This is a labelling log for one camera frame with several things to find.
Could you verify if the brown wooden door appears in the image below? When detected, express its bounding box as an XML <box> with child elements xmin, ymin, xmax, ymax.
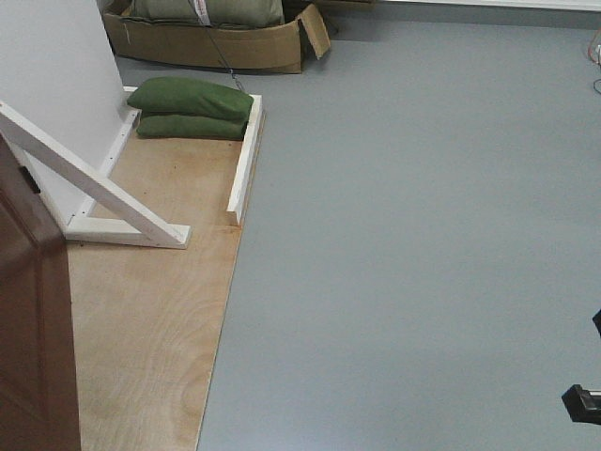
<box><xmin>1</xmin><ymin>144</ymin><xmax>81</xmax><ymax>450</ymax></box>

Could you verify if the dark robot part right edge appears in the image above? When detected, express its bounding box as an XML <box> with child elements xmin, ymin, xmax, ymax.
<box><xmin>593</xmin><ymin>311</ymin><xmax>601</xmax><ymax>335</ymax></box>

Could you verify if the black robot part lower right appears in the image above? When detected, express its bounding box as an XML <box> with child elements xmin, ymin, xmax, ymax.
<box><xmin>562</xmin><ymin>384</ymin><xmax>601</xmax><ymax>426</ymax></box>

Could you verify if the lower green sandbag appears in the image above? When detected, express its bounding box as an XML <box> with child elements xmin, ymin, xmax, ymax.
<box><xmin>136</xmin><ymin>115</ymin><xmax>248</xmax><ymax>141</ymax></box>

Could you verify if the green sandbag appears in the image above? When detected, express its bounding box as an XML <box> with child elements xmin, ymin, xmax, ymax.
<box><xmin>136</xmin><ymin>115</ymin><xmax>248</xmax><ymax>141</ymax></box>
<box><xmin>127</xmin><ymin>76</ymin><xmax>254</xmax><ymax>121</ymax></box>

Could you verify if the brown cardboard box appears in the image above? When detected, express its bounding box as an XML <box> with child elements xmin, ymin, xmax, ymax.
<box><xmin>102</xmin><ymin>1</ymin><xmax>331</xmax><ymax>74</ymax></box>

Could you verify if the plywood base platform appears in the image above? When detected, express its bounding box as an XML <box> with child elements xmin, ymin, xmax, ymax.
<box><xmin>69</xmin><ymin>137</ymin><xmax>241</xmax><ymax>450</ymax></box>

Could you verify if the upper green sandbag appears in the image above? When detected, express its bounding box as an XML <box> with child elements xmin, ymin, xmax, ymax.
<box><xmin>127</xmin><ymin>76</ymin><xmax>254</xmax><ymax>121</ymax></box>

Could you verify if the olive sandbag in box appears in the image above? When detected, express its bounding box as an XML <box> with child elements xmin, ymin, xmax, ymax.
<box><xmin>129</xmin><ymin>0</ymin><xmax>285</xmax><ymax>29</ymax></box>

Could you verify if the far white wooden edge rail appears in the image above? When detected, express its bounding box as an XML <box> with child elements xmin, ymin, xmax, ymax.
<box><xmin>226</xmin><ymin>95</ymin><xmax>264</xmax><ymax>226</ymax></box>

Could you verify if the far white diagonal brace frame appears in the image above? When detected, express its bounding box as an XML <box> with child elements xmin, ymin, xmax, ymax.
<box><xmin>1</xmin><ymin>102</ymin><xmax>192</xmax><ymax>249</ymax></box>

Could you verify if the thin dark cable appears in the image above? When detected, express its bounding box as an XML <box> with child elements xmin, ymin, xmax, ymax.
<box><xmin>186</xmin><ymin>0</ymin><xmax>246</xmax><ymax>94</ymax></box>

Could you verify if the white panel wall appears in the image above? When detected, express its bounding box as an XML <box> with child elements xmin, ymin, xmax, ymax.
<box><xmin>0</xmin><ymin>0</ymin><xmax>142</xmax><ymax>236</ymax></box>

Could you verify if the orange cable at right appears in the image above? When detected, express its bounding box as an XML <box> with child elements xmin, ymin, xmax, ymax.
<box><xmin>583</xmin><ymin>37</ymin><xmax>601</xmax><ymax>96</ymax></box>

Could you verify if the white wall baseboard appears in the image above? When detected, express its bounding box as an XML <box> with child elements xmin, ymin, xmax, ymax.
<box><xmin>392</xmin><ymin>0</ymin><xmax>601</xmax><ymax>12</ymax></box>

